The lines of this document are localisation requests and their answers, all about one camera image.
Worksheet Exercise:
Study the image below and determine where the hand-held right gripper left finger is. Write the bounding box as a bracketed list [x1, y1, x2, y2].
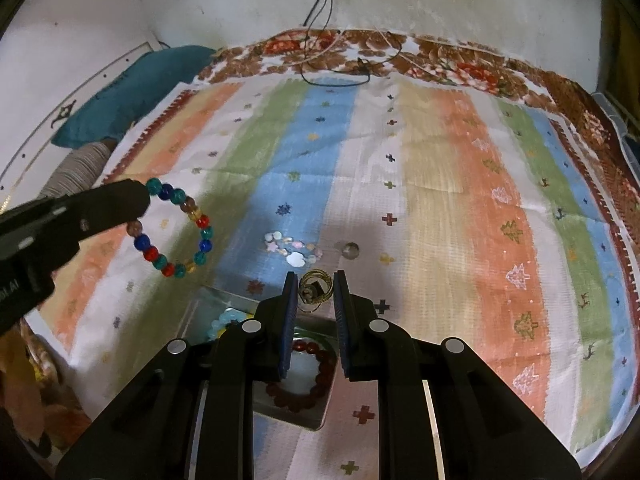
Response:
[55, 271, 301, 480]

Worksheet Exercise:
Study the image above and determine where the silver metal tin box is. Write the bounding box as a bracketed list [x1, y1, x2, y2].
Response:
[187, 285, 341, 432]

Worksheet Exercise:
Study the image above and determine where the white headboard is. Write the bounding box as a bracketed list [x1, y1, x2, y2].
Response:
[0, 40, 162, 196]

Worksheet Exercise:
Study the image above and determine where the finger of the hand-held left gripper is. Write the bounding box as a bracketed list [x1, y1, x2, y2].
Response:
[64, 178, 153, 242]

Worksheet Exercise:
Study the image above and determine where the teal pillow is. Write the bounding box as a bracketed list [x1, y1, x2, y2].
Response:
[52, 45, 216, 150]

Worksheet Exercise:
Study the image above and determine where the pastel white charm bracelet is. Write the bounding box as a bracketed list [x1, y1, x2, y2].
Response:
[262, 230, 326, 267]

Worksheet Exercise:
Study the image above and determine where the green jade bangle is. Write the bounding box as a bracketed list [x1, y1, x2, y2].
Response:
[292, 327, 337, 356]

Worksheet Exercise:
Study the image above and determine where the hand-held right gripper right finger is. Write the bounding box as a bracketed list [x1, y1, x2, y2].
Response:
[332, 269, 583, 480]

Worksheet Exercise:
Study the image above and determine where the gold ring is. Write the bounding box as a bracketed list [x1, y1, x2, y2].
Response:
[297, 270, 333, 312]

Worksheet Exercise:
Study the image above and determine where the grey striped pillow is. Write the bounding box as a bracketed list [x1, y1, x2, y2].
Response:
[37, 141, 118, 198]

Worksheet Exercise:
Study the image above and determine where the light blue bead bracelet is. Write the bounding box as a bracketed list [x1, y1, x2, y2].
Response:
[207, 310, 256, 343]

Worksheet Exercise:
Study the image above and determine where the dark red bead bracelet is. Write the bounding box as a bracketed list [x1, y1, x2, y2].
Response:
[265, 339, 337, 413]

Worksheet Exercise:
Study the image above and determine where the multicoloured bead bracelet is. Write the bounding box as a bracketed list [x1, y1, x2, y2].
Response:
[127, 176, 215, 279]

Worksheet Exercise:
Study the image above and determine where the striped patterned cloth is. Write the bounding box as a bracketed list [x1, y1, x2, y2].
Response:
[25, 75, 636, 480]

